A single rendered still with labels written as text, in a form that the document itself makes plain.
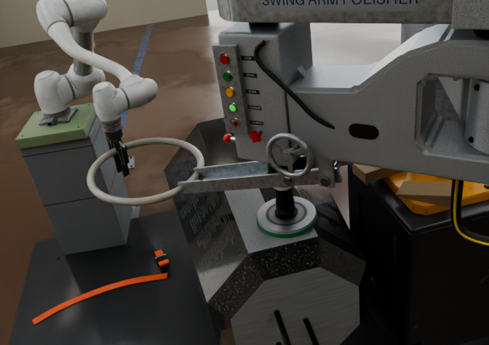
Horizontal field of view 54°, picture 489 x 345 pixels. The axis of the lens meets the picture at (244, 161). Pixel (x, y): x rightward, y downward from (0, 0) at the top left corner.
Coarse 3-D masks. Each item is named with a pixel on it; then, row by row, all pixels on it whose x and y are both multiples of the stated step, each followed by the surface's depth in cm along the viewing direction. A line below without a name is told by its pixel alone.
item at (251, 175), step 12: (300, 156) 166; (204, 168) 193; (216, 168) 190; (228, 168) 186; (240, 168) 183; (252, 168) 180; (264, 168) 177; (312, 168) 166; (336, 168) 147; (204, 180) 180; (216, 180) 176; (228, 180) 173; (240, 180) 170; (252, 180) 167; (264, 180) 164; (276, 180) 162; (288, 180) 158; (300, 180) 156; (312, 180) 154; (324, 180) 147; (336, 180) 149; (192, 192) 187
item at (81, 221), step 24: (96, 120) 289; (48, 144) 270; (72, 144) 271; (96, 144) 280; (48, 168) 277; (72, 168) 278; (48, 192) 285; (72, 192) 286; (120, 192) 316; (72, 216) 295; (96, 216) 296; (120, 216) 306; (72, 240) 303; (96, 240) 305; (120, 240) 307
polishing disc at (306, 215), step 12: (264, 204) 182; (300, 204) 179; (312, 204) 178; (264, 216) 176; (300, 216) 173; (312, 216) 172; (264, 228) 171; (276, 228) 169; (288, 228) 168; (300, 228) 167
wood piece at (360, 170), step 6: (354, 168) 202; (360, 168) 198; (366, 168) 197; (372, 168) 196; (378, 168) 196; (384, 168) 196; (354, 174) 203; (360, 174) 198; (366, 174) 194; (372, 174) 195; (378, 174) 197; (384, 174) 198; (390, 174) 199; (366, 180) 196; (372, 180) 197
